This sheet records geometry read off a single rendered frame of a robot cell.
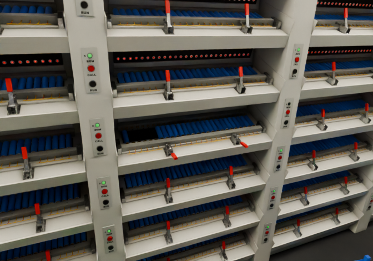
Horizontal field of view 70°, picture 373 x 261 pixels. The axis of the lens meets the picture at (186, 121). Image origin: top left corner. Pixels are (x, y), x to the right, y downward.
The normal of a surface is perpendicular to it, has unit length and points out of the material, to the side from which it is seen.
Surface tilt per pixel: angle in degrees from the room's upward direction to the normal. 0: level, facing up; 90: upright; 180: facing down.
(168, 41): 109
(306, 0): 90
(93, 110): 90
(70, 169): 18
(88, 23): 90
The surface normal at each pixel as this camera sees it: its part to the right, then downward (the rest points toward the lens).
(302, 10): 0.36, 0.36
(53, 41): 0.33, 0.63
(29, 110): 0.13, -0.77
